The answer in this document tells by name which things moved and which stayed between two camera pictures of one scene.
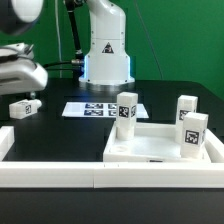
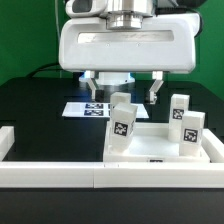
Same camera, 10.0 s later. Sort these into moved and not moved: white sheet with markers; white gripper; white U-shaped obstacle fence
Moved: white gripper
Not moved: white U-shaped obstacle fence; white sheet with markers
